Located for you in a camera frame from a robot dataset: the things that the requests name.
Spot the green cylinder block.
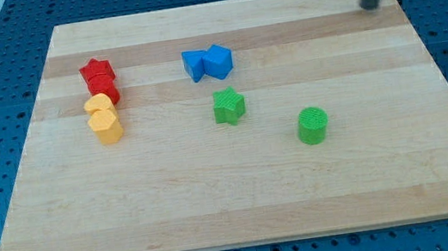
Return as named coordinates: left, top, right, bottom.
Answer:
left=298, top=107, right=328, bottom=145

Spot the green star block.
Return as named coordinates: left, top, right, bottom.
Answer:
left=213, top=87, right=246, bottom=125

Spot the red star block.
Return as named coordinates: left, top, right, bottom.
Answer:
left=79, top=58, right=116, bottom=83

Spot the blue cube block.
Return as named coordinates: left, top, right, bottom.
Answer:
left=202, top=44, right=234, bottom=80

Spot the blue crescent block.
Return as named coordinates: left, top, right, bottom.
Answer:
left=181, top=50, right=206, bottom=83

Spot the yellow hexagon block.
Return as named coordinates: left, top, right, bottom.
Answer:
left=88, top=109, right=124, bottom=144

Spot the yellow heart block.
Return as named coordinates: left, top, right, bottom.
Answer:
left=83, top=93, right=117, bottom=115

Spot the red cylinder block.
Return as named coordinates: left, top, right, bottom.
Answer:
left=88, top=74, right=120, bottom=105

